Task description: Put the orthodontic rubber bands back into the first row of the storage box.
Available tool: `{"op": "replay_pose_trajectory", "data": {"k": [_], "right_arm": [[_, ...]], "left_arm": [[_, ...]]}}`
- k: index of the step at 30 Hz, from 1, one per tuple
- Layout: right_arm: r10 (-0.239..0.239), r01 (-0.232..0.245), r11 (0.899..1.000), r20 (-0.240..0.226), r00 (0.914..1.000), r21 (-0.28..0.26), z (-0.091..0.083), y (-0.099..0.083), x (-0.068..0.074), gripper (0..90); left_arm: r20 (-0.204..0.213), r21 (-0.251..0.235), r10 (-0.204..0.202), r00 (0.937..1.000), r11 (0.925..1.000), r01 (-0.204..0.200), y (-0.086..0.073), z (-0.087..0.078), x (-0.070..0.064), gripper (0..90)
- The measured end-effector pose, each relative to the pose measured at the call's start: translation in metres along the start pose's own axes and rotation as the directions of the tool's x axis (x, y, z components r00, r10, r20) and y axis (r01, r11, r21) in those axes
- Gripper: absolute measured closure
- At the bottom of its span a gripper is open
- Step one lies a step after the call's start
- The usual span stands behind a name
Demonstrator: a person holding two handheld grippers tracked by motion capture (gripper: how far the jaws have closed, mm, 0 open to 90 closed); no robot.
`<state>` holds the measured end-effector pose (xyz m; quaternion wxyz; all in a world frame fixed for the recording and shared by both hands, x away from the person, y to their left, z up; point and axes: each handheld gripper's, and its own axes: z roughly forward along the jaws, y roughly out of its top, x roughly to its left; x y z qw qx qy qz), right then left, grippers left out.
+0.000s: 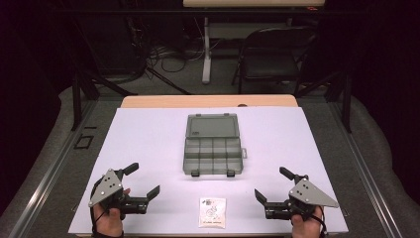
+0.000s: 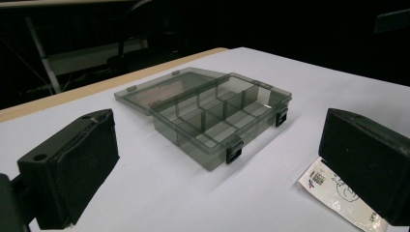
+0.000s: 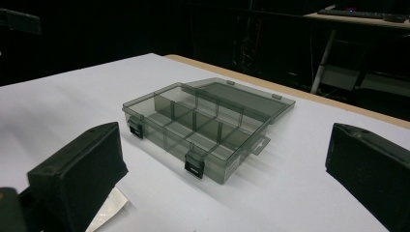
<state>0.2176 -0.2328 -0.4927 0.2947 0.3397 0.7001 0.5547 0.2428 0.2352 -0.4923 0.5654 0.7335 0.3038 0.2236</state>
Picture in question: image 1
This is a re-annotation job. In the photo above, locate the black folding chair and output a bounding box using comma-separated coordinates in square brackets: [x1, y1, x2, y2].
[231, 26, 319, 96]

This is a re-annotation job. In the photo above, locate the bundle of floor cables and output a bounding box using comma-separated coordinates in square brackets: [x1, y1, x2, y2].
[125, 16, 226, 82]

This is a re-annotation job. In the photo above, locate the black metal stand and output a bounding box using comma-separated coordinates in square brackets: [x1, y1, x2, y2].
[293, 65, 353, 134]
[55, 0, 140, 132]

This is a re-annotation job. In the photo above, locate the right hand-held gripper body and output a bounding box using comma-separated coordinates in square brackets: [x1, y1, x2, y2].
[263, 174, 341, 221]

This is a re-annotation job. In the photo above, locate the wooden table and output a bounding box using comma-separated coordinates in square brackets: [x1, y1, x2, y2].
[120, 94, 299, 109]

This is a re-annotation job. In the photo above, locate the clear plastic organizer box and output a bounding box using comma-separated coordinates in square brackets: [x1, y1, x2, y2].
[182, 112, 249, 179]

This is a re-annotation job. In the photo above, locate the white table mat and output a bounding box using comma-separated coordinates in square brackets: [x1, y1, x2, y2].
[67, 105, 350, 236]

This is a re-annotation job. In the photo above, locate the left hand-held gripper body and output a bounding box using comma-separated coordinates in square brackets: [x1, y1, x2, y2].
[88, 168, 150, 220]

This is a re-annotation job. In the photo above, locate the metal floor rail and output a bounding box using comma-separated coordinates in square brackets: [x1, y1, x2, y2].
[330, 98, 405, 238]
[7, 98, 98, 238]

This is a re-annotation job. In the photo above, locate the small white printed packet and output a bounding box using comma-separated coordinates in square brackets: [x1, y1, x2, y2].
[198, 196, 228, 229]

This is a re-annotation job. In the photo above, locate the white desk with metal leg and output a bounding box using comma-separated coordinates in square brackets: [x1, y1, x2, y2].
[182, 0, 327, 85]

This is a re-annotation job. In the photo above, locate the person's left hand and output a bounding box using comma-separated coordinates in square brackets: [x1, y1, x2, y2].
[92, 187, 132, 238]

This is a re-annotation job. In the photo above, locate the person's right hand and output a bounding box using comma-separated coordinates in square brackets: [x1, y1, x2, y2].
[289, 206, 325, 238]

